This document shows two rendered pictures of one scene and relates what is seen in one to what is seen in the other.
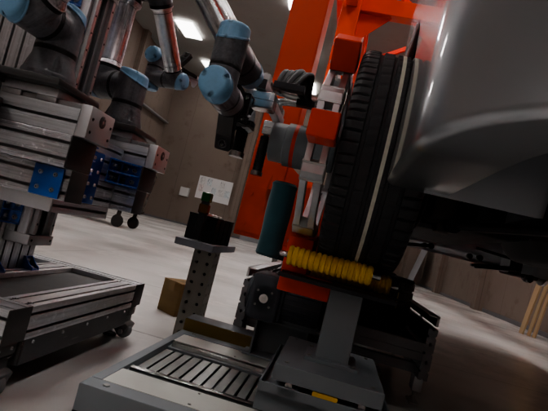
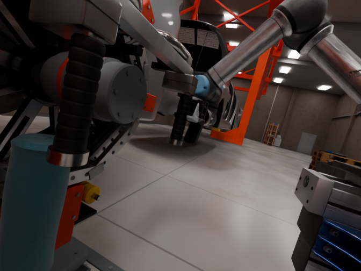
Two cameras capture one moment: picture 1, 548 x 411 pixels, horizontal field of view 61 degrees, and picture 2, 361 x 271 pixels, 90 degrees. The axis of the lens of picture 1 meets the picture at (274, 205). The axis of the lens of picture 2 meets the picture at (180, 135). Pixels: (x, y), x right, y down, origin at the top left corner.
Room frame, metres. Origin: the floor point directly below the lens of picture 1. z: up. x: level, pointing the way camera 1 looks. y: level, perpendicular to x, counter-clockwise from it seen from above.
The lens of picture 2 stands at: (1.88, 0.26, 0.84)
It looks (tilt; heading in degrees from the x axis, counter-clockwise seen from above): 7 degrees down; 192
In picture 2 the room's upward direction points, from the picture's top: 14 degrees clockwise
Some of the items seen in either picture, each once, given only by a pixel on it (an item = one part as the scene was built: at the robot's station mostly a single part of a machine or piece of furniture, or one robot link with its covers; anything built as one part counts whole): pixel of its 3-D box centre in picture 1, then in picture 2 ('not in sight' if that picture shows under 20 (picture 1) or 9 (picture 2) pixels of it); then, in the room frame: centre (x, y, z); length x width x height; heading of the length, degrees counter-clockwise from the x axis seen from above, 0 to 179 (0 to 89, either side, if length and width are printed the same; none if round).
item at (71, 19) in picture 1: (60, 28); not in sight; (1.33, 0.72, 0.98); 0.13 x 0.12 x 0.14; 166
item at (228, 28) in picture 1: (232, 50); (211, 94); (1.08, 0.18, 0.95); 0.11 x 0.08 x 0.11; 166
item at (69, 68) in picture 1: (51, 67); not in sight; (1.34, 0.72, 0.87); 0.15 x 0.15 x 0.10
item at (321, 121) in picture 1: (323, 128); (142, 101); (1.18, -0.07, 0.85); 0.09 x 0.08 x 0.07; 171
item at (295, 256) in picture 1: (329, 265); (67, 182); (1.35, -0.20, 0.51); 0.29 x 0.06 x 0.06; 81
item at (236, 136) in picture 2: not in sight; (242, 83); (-2.11, 0.43, 1.75); 0.68 x 0.16 x 2.45; 81
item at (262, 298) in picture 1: (297, 320); not in sight; (1.84, -0.20, 0.26); 0.42 x 0.18 x 0.35; 81
